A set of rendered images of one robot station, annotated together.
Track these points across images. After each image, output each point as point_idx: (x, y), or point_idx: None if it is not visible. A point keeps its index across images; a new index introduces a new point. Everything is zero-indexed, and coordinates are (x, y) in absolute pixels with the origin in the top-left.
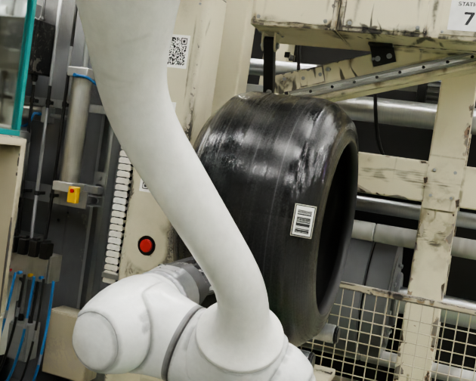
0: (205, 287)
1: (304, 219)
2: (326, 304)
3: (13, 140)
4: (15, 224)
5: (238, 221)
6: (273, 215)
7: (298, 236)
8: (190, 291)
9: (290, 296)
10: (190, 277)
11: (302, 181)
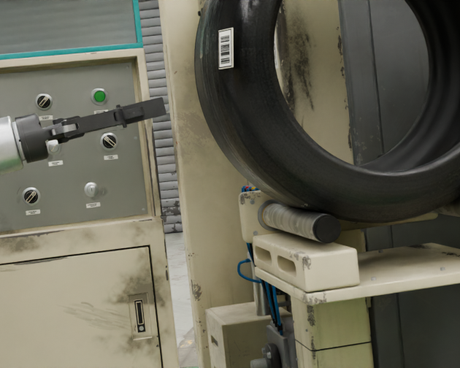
0: (38, 131)
1: (225, 47)
2: (435, 161)
3: (125, 52)
4: (152, 130)
5: (203, 69)
6: (209, 51)
7: (230, 69)
8: None
9: (255, 143)
10: (5, 122)
11: (228, 3)
